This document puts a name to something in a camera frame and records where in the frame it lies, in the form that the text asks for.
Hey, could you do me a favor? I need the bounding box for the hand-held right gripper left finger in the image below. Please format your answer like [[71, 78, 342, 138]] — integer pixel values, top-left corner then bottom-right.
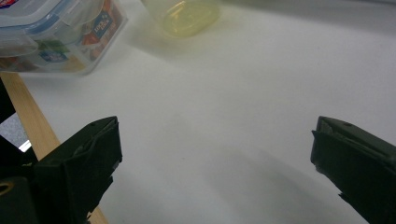
[[33, 116, 123, 224]]

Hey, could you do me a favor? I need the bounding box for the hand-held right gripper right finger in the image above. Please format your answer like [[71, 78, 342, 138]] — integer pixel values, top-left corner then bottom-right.
[[310, 116, 396, 224]]

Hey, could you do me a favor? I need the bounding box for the wooden table edge strip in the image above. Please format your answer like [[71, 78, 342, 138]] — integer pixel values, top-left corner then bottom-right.
[[0, 72, 110, 224]]

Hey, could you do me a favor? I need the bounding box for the clear plastic food container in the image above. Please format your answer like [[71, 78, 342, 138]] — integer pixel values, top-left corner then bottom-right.
[[0, 0, 129, 77]]

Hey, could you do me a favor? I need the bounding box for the translucent yellow plastic container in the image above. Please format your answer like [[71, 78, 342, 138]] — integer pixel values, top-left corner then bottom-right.
[[141, 0, 222, 39]]

